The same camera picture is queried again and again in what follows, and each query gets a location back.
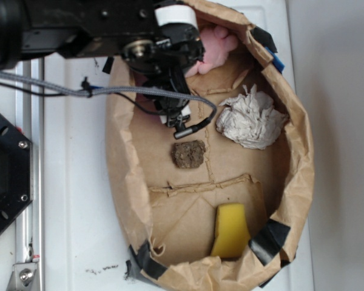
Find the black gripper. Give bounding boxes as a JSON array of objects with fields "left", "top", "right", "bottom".
[{"left": 123, "top": 1, "right": 204, "bottom": 139}]

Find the pink plush bunny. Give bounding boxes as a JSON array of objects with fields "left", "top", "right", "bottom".
[{"left": 185, "top": 25, "right": 238, "bottom": 78}]

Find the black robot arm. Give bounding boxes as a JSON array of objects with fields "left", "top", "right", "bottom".
[{"left": 0, "top": 1, "right": 210, "bottom": 139}]

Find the brown rock chunk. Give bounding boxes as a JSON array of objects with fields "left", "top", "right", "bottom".
[{"left": 171, "top": 140, "right": 206, "bottom": 169}]

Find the crumpled white paper ball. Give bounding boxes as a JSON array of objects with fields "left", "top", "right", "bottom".
[{"left": 216, "top": 84, "right": 289, "bottom": 150}]

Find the brown paper bag tray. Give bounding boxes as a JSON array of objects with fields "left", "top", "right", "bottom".
[{"left": 106, "top": 1, "right": 314, "bottom": 290}]

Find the yellow sponge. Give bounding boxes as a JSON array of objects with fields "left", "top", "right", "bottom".
[{"left": 211, "top": 203, "right": 251, "bottom": 259}]

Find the white plastic tray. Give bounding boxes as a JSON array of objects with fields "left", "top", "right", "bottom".
[{"left": 41, "top": 1, "right": 314, "bottom": 290}]

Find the grey braided cable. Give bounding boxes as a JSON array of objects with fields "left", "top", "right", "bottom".
[{"left": 0, "top": 69, "right": 217, "bottom": 139}]

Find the aluminium extrusion rail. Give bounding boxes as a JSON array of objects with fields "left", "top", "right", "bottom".
[{"left": 14, "top": 57, "right": 46, "bottom": 291}]

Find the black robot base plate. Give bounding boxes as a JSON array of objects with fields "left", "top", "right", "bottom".
[{"left": 0, "top": 114, "right": 32, "bottom": 235}]

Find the metal corner bracket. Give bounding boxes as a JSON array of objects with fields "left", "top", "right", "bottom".
[{"left": 6, "top": 263, "right": 40, "bottom": 291}]

